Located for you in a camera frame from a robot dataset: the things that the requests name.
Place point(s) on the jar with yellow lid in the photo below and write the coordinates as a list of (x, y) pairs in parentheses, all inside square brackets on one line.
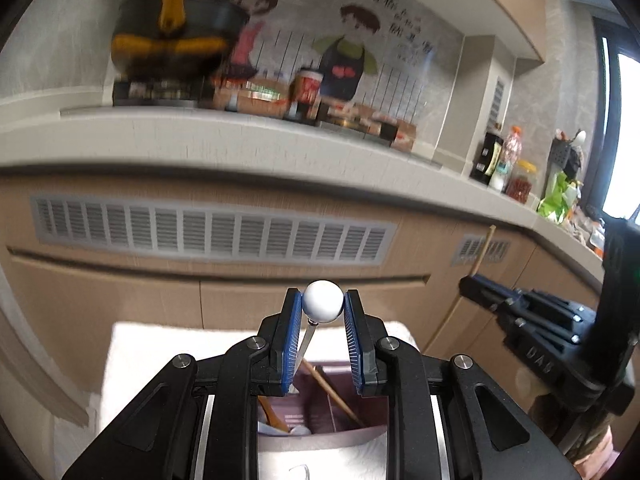
[(522, 182)]

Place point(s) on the short grey vent grille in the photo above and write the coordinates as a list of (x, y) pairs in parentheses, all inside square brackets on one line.
[(495, 249)]

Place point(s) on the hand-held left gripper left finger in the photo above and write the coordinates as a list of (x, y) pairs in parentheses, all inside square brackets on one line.
[(289, 345)]

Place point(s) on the green snack packet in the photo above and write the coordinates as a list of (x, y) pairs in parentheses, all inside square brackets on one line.
[(557, 200)]

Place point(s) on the white textured towel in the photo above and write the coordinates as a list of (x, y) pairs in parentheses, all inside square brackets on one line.
[(150, 365)]

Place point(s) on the plastic bottle with orange cap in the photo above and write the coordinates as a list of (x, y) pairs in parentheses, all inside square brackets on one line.
[(511, 152)]

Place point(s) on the kitchen counter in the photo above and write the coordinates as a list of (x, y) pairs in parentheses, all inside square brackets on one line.
[(200, 150)]

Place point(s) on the metal utensil with white ball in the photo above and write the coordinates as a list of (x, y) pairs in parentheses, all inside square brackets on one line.
[(323, 301)]

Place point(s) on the row of food boxes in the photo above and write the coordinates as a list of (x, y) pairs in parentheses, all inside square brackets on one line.
[(350, 120)]

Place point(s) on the dark packet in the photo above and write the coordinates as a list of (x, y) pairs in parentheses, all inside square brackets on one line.
[(486, 157)]

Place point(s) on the dark brown plastic box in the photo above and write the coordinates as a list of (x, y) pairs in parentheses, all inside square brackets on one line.
[(320, 441)]

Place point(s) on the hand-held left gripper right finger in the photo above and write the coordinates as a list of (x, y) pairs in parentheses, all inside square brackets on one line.
[(354, 345)]

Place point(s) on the cartoon couple wall poster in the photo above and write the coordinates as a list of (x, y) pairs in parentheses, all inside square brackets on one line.
[(350, 50)]

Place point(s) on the window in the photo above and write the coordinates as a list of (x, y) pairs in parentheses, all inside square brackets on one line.
[(627, 135)]

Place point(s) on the long grey vent grille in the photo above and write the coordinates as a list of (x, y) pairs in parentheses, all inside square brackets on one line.
[(215, 232)]

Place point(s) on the white ceramic spoon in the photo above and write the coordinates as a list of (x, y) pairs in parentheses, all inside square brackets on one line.
[(299, 430)]

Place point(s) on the black utensil holder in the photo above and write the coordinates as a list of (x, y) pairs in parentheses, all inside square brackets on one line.
[(567, 152)]

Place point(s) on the wooden spoon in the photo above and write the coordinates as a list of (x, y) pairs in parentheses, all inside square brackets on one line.
[(272, 416)]

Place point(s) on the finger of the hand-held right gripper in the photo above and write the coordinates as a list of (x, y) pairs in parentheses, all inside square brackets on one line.
[(555, 307), (492, 295)]

